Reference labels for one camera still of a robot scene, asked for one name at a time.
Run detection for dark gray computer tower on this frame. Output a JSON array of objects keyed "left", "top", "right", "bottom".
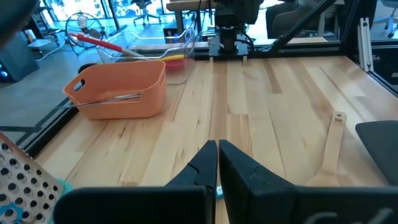
[{"left": 0, "top": 30, "right": 40, "bottom": 83}]

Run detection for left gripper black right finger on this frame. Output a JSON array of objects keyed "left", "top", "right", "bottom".
[{"left": 219, "top": 139, "right": 398, "bottom": 224}]

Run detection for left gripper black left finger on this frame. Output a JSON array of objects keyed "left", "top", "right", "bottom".
[{"left": 53, "top": 140, "right": 218, "bottom": 224}]

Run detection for person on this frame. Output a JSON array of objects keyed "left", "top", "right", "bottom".
[{"left": 266, "top": 0, "right": 343, "bottom": 38}]

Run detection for dark office chair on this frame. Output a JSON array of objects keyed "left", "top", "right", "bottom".
[{"left": 132, "top": 0, "right": 162, "bottom": 26}]

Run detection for orange plastic bin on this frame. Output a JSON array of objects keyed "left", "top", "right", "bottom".
[{"left": 63, "top": 60, "right": 167, "bottom": 121}]

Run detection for metal floor fan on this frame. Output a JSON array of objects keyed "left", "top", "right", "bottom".
[{"left": 64, "top": 12, "right": 106, "bottom": 47}]

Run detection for clear plastic bin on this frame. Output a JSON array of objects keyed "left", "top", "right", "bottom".
[{"left": 96, "top": 28, "right": 197, "bottom": 85}]

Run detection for black aluminium table frame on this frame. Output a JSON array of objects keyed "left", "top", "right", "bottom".
[{"left": 23, "top": 0, "right": 398, "bottom": 158}]

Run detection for red spoon with steel handle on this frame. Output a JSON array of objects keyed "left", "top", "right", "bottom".
[{"left": 68, "top": 32, "right": 187, "bottom": 71}]

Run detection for mesh office chair, blue seat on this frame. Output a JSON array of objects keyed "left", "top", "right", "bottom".
[{"left": 371, "top": 0, "right": 398, "bottom": 40}]

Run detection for stainless steel tongs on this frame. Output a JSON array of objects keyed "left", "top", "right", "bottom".
[
  {"left": 74, "top": 92, "right": 143, "bottom": 105},
  {"left": 56, "top": 93, "right": 142, "bottom": 110}
]

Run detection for wooden slotted spatula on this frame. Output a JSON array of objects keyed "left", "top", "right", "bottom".
[{"left": 306, "top": 111, "right": 348, "bottom": 187}]

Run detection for wooden desk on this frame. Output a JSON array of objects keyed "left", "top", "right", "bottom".
[{"left": 166, "top": 0, "right": 218, "bottom": 35}]

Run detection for square black spatula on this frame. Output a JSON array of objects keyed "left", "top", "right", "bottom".
[{"left": 355, "top": 120, "right": 398, "bottom": 187}]

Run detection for silver aluminium extrusion piece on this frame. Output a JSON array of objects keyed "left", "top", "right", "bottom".
[{"left": 356, "top": 17, "right": 374, "bottom": 73}]

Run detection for teal steel box grater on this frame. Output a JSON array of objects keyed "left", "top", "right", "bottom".
[{"left": 0, "top": 132, "right": 74, "bottom": 224}]

